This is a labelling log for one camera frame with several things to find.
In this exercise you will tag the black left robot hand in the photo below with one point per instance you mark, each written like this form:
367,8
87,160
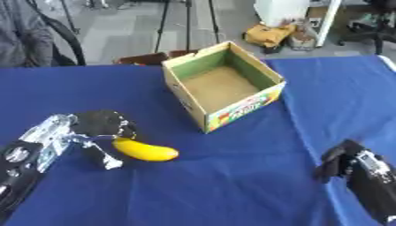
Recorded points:
101,122

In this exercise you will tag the yellow toy banana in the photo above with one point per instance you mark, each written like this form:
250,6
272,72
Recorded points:
144,150

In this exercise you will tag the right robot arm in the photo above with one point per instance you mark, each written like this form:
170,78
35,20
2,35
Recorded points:
375,182

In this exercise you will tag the black tripod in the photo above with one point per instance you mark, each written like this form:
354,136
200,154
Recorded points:
186,23

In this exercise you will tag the black office chair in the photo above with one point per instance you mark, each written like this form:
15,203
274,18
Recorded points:
372,26

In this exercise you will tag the open cardboard box green inside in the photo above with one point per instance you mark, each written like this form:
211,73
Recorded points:
221,85

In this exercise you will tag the person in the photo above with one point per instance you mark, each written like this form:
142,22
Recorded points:
23,32

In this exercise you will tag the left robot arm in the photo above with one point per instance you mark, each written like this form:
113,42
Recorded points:
36,148

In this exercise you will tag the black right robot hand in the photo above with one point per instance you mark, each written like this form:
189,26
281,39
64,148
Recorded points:
337,160

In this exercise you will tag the dark red chair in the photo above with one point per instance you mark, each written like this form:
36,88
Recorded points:
149,57

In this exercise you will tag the white cabinet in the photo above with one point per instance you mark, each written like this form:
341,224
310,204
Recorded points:
296,17

